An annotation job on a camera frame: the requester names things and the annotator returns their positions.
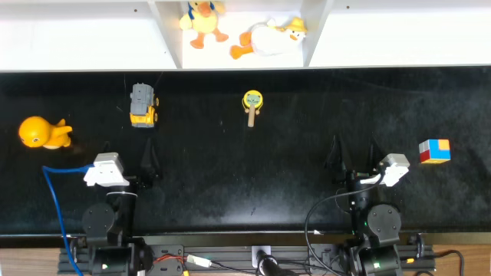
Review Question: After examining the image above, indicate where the white shelf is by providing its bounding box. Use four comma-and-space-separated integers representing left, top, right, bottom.
0, 0, 491, 73

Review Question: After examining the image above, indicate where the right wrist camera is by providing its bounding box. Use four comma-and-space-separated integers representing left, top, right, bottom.
360, 153, 410, 188

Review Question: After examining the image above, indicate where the blue cable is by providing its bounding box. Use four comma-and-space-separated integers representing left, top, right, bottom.
41, 163, 95, 276

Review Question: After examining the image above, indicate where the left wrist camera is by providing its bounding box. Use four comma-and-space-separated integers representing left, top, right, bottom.
83, 152, 130, 188

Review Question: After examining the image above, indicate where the grey and yellow toy truck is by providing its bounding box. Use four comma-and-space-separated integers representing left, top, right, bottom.
129, 82, 160, 129

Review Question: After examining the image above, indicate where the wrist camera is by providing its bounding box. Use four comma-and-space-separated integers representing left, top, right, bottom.
360, 153, 410, 188
83, 152, 130, 188

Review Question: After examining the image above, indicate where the black cable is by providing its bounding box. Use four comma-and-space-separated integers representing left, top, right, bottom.
304, 172, 386, 276

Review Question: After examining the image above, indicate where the white plush duck yellow hat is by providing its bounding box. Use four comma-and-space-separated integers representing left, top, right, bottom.
229, 16, 308, 61

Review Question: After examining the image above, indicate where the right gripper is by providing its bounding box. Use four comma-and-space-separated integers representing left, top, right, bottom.
324, 133, 385, 185

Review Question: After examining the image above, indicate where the yellow rubber duck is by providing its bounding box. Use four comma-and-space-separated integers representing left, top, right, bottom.
18, 116, 74, 150

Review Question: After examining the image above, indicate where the many-coloured puzzle cube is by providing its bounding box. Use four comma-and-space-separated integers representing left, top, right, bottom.
418, 138, 452, 165

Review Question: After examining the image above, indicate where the yellow cat rattle wooden handle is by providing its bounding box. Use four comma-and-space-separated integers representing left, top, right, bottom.
241, 90, 265, 128

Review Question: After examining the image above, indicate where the mounting rail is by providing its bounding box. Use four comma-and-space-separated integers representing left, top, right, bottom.
57, 233, 466, 276

